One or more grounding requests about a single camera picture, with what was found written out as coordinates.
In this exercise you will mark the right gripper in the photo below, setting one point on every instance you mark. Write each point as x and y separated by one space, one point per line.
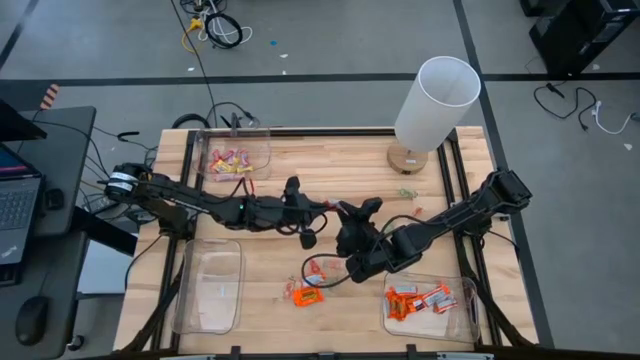
365 240

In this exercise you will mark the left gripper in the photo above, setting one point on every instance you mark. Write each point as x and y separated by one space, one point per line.
280 212

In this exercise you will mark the silver striped candy wrapper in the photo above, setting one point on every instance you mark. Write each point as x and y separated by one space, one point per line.
314 280

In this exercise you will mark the white red candy wrapper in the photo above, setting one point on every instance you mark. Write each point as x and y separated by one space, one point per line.
436 294

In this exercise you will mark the pink red candy wrapper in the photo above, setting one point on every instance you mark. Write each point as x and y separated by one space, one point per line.
244 157

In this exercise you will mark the silver candy pack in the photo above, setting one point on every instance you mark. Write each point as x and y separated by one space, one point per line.
445 306

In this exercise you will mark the yellow candy wrapper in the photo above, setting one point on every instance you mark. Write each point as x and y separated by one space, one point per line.
247 168
227 167

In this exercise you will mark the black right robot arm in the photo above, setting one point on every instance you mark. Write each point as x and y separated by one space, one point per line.
465 212

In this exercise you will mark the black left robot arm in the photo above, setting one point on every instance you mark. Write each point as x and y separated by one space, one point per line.
175 192

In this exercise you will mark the pale green candy clear wrapper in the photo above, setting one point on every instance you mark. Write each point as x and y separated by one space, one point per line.
407 193

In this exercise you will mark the clear plastic bin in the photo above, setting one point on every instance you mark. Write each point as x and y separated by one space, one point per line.
262 150
430 330
210 310

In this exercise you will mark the white shade table lamp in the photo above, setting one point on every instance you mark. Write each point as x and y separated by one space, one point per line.
435 105

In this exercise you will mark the black desk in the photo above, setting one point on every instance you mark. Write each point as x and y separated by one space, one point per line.
65 150

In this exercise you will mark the small black desk device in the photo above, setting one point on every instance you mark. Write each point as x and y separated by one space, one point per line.
53 199

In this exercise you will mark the black equipment case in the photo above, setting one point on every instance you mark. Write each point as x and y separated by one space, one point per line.
530 6
585 35

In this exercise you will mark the orange black hazard tape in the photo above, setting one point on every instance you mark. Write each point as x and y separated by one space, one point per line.
50 96

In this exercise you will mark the black laptop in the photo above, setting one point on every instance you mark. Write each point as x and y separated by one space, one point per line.
17 215

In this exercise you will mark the black computer mouse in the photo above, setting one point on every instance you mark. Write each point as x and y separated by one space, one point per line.
31 320

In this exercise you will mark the black monitor back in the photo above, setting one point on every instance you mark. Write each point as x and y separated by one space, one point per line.
20 122

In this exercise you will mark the black aluminium table frame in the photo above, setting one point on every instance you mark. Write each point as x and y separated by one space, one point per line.
330 132

